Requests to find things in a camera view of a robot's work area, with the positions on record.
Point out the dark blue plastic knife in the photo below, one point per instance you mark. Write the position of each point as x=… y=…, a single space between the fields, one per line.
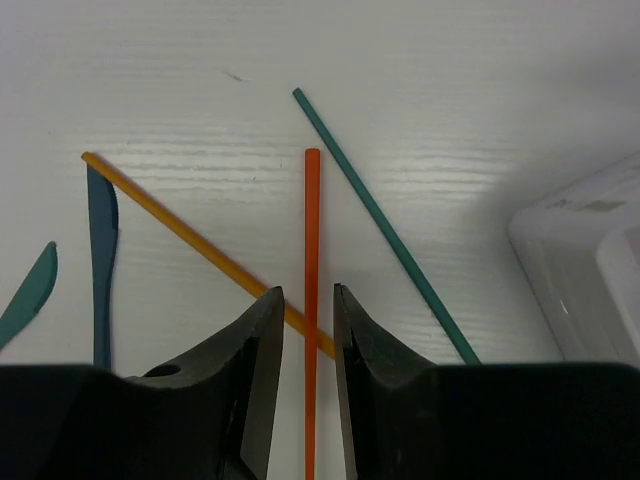
x=104 y=235

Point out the teal plastic knife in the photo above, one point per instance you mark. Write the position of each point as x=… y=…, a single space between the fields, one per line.
x=31 y=295

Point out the teal chopstick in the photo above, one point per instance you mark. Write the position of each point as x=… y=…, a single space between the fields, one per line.
x=401 y=252

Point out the white divided utensil container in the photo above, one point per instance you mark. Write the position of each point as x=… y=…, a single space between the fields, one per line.
x=579 y=249

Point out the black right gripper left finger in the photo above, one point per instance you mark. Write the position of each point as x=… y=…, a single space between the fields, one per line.
x=205 y=414

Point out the red orange chopstick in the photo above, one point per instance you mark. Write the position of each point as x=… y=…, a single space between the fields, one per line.
x=312 y=171

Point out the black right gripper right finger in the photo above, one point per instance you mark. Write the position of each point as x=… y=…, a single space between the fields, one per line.
x=404 y=417

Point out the orange yellow chopstick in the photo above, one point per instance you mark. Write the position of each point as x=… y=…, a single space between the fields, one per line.
x=166 y=217

